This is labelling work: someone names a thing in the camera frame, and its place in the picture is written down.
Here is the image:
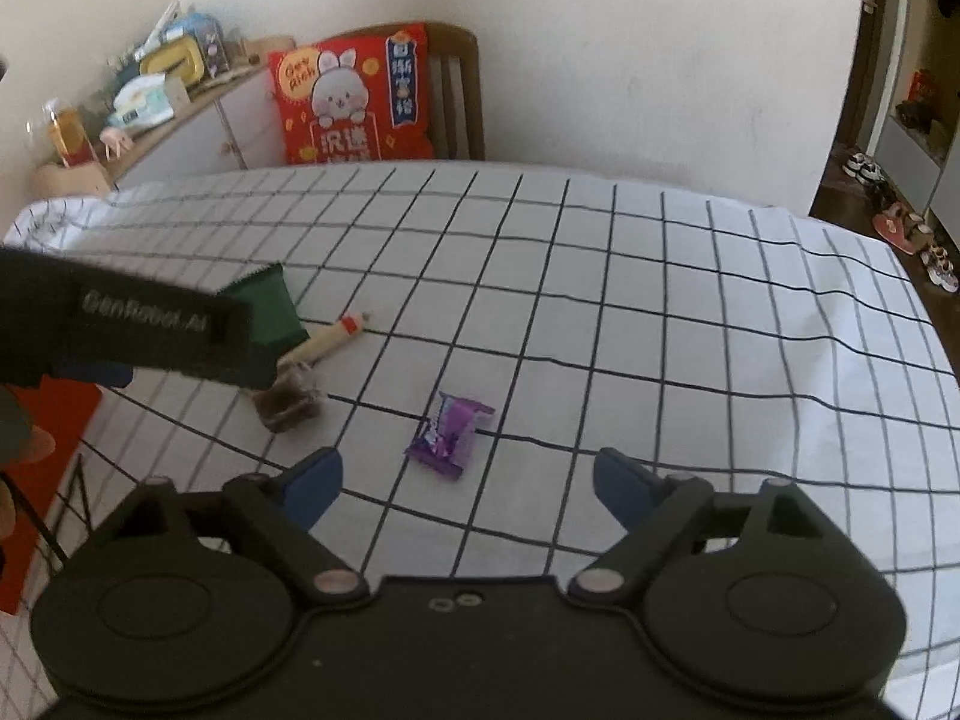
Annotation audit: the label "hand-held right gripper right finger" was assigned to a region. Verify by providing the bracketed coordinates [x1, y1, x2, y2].
[568, 448, 852, 605]

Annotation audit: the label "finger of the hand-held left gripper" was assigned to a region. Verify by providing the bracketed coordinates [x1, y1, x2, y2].
[49, 361, 137, 389]

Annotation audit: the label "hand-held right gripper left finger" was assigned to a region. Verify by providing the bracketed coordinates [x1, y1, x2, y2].
[97, 446, 372, 602]

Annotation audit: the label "purple candy packet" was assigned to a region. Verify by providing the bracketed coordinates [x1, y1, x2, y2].
[403, 391, 497, 482]

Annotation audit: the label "green snack packet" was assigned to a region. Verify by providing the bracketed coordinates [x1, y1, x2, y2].
[225, 262, 310, 350]

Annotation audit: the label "person's left hand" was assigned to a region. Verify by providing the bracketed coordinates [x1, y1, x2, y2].
[0, 424, 59, 541]

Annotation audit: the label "sausage stick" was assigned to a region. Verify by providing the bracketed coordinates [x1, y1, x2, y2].
[277, 307, 377, 371]

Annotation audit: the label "brown cardboard box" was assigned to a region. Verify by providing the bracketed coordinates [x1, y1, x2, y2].
[34, 161, 115, 200]

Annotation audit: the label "checked tablecloth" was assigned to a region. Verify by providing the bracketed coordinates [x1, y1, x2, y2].
[0, 163, 960, 720]

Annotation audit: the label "orange liquid bottle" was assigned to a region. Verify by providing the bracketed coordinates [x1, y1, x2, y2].
[45, 100, 85, 167]

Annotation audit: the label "white side cabinet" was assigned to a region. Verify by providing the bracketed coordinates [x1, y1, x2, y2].
[97, 64, 291, 194]

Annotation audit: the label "tissue pack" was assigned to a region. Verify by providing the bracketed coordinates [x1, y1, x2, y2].
[109, 75, 190, 134]

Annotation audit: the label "yellow rimmed container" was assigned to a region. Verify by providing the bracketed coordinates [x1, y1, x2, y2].
[139, 37, 209, 85]

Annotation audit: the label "blue patterned box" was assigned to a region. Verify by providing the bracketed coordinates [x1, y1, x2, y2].
[176, 11, 230, 77]

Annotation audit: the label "red rabbit cushion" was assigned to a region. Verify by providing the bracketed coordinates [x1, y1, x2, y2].
[268, 24, 437, 166]

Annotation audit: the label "red sandals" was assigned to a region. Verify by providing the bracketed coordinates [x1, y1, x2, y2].
[872, 202, 936, 254]

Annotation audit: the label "patterned shoes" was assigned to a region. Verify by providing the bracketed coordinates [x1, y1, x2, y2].
[925, 242, 960, 291]

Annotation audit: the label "white sneakers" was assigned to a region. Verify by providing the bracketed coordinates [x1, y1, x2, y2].
[844, 152, 887, 186]

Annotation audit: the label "wooden chair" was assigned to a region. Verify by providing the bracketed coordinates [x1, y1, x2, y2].
[330, 21, 487, 162]

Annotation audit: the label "grey shelf cabinet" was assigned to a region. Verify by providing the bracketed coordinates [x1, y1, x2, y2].
[874, 0, 960, 241]

